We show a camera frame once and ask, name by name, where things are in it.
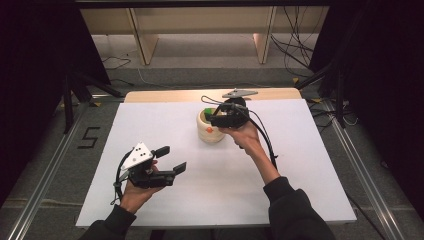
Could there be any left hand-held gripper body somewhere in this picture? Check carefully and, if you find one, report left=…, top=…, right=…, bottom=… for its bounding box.
left=120, top=142, right=176, bottom=190

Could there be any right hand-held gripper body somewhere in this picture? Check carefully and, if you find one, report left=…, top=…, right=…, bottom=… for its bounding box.
left=209, top=88, right=259, bottom=129

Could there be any cream ribbed pen holder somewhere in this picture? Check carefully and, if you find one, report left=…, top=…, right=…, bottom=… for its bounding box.
left=196, top=107, right=227, bottom=144

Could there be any person's right hand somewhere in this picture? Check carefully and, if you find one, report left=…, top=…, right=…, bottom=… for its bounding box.
left=219, top=121, right=263, bottom=157

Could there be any person's left hand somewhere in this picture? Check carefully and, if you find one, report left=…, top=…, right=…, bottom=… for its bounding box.
left=119, top=159, right=164, bottom=214

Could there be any white board table cover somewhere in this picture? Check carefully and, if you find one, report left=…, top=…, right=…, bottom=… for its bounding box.
left=75, top=98, right=358, bottom=230

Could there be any wooden table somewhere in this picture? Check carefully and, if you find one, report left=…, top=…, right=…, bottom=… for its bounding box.
left=123, top=87, right=303, bottom=104

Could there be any black tripod stand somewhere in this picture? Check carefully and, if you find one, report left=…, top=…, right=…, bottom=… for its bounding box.
left=61, top=71, right=124, bottom=134

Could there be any beige wooden desk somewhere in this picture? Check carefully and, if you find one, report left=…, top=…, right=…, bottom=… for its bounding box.
left=78, top=6, right=331, bottom=66

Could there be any black metal stand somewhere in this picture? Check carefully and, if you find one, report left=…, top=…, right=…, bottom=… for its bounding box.
left=294, top=63, right=348, bottom=129

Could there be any black curtain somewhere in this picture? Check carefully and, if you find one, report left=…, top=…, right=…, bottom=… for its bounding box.
left=0, top=0, right=111, bottom=208
left=309, top=0, right=424, bottom=214

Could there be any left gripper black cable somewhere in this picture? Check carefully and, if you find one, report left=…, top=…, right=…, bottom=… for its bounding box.
left=110, top=151, right=133, bottom=205

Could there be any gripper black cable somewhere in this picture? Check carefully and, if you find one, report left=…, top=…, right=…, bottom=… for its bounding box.
left=110, top=151, right=133, bottom=205
left=200, top=95, right=279, bottom=169

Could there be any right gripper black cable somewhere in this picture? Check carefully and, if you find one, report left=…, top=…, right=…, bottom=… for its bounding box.
left=200, top=95, right=279, bottom=169

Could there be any bundle of black cables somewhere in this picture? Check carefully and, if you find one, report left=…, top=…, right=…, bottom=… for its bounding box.
left=269, top=6, right=321, bottom=78

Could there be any thin black floor cable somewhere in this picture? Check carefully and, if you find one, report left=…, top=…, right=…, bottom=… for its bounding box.
left=100, top=55, right=133, bottom=71

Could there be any aluminium floor rail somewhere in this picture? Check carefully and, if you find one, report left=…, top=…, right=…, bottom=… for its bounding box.
left=321, top=99, right=406, bottom=240
left=6, top=99, right=98, bottom=240

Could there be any black overhead frame bar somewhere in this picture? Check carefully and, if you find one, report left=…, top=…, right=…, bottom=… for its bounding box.
left=73, top=0, right=334, bottom=9

